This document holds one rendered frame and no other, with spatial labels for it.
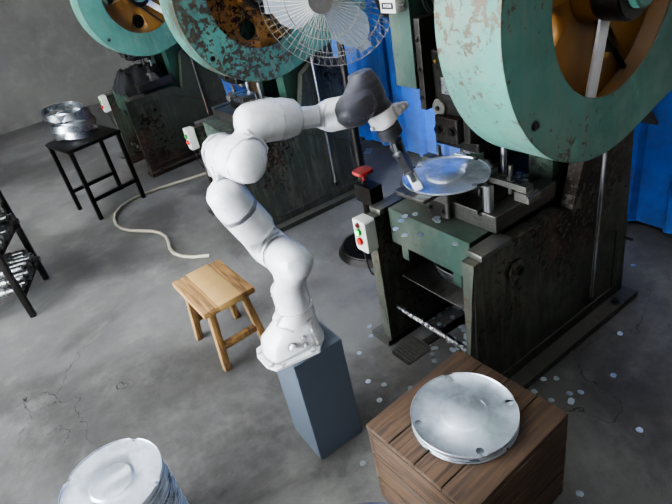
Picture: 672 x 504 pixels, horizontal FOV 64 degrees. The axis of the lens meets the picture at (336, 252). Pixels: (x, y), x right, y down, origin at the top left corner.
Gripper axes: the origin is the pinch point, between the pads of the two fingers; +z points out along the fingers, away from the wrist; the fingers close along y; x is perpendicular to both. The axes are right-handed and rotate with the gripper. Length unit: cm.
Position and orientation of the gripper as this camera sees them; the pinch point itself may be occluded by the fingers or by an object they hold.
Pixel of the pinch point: (414, 180)
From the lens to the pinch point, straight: 175.3
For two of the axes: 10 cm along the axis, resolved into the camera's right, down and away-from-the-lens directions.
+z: 4.8, 7.6, 4.4
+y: -1.2, 5.5, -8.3
